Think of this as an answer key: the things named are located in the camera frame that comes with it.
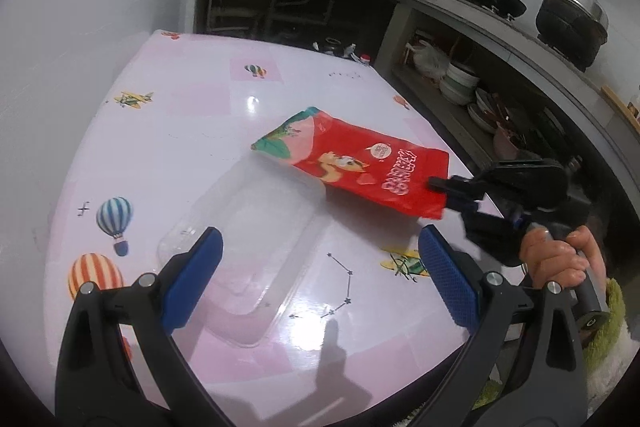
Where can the wooden cutting board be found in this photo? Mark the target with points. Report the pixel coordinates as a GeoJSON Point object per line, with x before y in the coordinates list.
{"type": "Point", "coordinates": [622, 104]}

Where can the person's right hand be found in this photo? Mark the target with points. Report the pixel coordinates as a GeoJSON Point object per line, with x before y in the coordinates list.
{"type": "Point", "coordinates": [550, 257]}

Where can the dark ceramic jar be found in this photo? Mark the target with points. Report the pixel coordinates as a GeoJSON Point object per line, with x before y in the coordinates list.
{"type": "Point", "coordinates": [330, 47]}

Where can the white plastic bag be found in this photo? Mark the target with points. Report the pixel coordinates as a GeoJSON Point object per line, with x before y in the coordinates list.
{"type": "Point", "coordinates": [430, 59]}

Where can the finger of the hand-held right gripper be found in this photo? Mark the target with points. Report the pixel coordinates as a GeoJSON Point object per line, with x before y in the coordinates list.
{"type": "Point", "coordinates": [492, 234]}
{"type": "Point", "coordinates": [455, 188]}

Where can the clear plastic container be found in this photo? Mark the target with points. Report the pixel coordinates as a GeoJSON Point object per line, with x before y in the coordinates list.
{"type": "Point", "coordinates": [260, 257]}

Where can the cooking oil bottle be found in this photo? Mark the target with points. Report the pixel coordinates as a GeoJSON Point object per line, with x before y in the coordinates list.
{"type": "Point", "coordinates": [365, 59]}

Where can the stack of white bowls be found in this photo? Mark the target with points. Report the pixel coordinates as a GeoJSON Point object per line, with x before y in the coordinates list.
{"type": "Point", "coordinates": [460, 84]}

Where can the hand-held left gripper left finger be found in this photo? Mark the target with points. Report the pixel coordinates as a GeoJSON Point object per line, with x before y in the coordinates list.
{"type": "Point", "coordinates": [195, 277]}

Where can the red snack bag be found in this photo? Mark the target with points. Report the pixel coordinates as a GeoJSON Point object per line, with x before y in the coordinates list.
{"type": "Point", "coordinates": [350, 157]}

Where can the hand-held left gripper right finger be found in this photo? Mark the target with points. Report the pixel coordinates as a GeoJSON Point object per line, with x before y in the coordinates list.
{"type": "Point", "coordinates": [447, 279]}

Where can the stack of plates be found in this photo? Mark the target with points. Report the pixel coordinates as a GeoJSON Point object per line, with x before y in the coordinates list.
{"type": "Point", "coordinates": [482, 114]}

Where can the brown basin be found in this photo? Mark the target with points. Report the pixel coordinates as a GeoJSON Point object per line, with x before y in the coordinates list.
{"type": "Point", "coordinates": [507, 142]}

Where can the black cooking pot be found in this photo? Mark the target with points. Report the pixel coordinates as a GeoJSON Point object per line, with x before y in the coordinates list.
{"type": "Point", "coordinates": [570, 27]}

